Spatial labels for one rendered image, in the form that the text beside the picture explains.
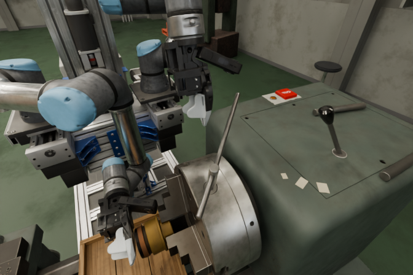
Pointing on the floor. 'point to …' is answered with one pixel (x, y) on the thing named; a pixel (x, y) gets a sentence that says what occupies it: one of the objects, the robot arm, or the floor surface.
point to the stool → (327, 68)
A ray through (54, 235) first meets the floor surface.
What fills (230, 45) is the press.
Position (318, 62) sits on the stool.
